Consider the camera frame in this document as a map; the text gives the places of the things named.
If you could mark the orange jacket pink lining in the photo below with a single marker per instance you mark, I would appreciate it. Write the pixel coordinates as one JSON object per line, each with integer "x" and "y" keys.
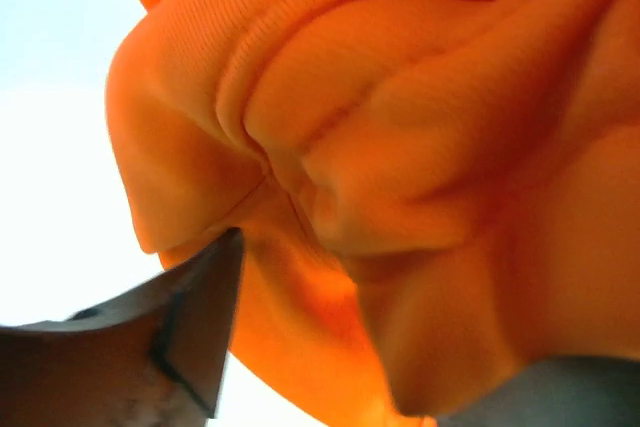
{"x": 434, "y": 194}

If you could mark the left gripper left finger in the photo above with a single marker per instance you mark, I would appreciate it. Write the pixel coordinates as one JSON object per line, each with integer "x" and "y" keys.
{"x": 152, "y": 356}

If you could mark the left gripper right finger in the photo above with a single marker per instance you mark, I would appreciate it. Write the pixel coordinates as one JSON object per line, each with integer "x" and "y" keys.
{"x": 567, "y": 391}

